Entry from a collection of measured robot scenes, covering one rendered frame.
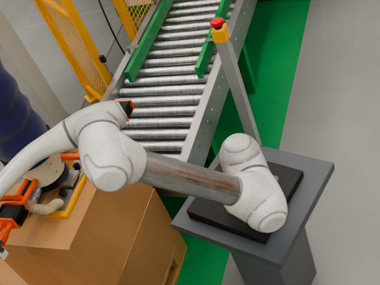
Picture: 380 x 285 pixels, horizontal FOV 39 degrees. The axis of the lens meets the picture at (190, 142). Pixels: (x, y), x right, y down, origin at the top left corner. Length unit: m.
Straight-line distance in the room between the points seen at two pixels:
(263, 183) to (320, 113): 1.73
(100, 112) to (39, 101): 2.12
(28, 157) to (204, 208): 0.76
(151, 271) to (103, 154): 1.28
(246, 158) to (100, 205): 0.67
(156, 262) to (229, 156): 0.96
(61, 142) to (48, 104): 2.13
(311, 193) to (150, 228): 0.87
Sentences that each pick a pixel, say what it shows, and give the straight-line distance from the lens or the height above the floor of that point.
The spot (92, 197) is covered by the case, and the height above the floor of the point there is 0.94.
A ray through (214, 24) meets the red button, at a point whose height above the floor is 1.04.
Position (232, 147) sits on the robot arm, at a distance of 1.92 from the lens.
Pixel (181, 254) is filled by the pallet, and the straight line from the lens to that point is 2.97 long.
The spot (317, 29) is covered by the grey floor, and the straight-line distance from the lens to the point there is 4.20.
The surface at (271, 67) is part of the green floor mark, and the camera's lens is 3.94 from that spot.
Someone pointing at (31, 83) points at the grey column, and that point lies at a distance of 3.66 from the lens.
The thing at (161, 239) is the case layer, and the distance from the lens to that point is 2.74.
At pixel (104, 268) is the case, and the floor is 0.68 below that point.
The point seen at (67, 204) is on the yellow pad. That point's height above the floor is 0.97.
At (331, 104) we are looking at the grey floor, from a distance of 3.55.
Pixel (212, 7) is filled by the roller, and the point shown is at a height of 0.55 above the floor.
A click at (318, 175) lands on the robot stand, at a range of 2.18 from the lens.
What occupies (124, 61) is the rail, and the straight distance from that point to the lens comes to 3.45.
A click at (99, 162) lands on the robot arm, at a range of 1.48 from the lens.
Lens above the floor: 2.42
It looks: 43 degrees down
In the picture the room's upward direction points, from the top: 24 degrees counter-clockwise
